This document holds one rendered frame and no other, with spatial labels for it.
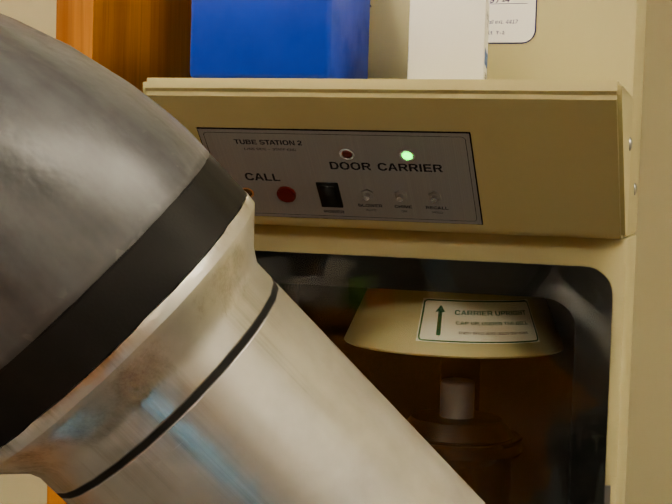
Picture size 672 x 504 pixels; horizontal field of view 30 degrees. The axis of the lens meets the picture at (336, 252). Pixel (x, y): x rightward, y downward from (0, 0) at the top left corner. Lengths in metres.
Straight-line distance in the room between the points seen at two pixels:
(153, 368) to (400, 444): 0.07
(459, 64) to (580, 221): 0.14
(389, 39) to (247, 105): 0.14
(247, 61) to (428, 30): 0.12
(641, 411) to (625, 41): 0.54
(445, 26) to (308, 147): 0.12
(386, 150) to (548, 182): 0.11
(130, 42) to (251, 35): 0.15
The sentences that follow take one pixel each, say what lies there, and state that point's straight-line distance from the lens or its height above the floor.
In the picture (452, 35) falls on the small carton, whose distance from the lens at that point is 0.84.
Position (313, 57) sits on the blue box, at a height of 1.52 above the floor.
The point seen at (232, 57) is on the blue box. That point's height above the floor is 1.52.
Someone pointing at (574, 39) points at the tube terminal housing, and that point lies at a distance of 0.91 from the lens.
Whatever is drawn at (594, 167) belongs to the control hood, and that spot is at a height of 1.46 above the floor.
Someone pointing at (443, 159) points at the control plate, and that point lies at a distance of 0.84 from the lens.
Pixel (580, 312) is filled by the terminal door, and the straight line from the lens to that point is 0.89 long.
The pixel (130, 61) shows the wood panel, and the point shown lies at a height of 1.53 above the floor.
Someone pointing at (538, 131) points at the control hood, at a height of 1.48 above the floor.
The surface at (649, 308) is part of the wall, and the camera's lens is 1.34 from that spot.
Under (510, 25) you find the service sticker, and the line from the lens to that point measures 0.92.
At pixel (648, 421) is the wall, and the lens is 1.35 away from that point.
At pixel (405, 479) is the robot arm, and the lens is 0.31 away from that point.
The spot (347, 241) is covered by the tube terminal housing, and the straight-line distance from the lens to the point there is 0.94.
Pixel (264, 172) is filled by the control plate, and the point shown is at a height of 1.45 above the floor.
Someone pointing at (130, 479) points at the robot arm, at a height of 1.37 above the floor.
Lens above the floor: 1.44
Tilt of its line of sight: 3 degrees down
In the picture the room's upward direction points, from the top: 2 degrees clockwise
